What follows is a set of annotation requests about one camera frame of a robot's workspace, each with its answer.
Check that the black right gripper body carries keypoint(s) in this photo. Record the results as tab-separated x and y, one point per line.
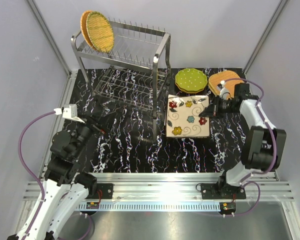
222	106

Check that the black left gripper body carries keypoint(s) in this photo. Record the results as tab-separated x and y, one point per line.
94	128

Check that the woven wicker plate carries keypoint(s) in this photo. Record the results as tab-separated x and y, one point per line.
231	79
83	28

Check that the green polka dot plate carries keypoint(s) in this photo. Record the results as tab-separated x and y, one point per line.
191	77

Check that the green rimmed wicker plate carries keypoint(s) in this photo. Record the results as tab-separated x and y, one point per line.
100	32

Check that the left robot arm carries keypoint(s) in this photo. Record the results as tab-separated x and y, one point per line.
64	187

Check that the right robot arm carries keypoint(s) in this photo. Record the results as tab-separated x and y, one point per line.
263	148

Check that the stainless steel dish rack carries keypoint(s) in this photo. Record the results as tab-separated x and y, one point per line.
139	65

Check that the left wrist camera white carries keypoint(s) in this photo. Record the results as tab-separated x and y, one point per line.
69	113

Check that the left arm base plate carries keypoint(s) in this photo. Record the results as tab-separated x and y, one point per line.
103	190

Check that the aluminium frame rail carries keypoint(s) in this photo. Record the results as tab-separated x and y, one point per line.
179	192

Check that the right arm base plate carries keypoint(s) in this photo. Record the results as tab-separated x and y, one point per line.
212	191

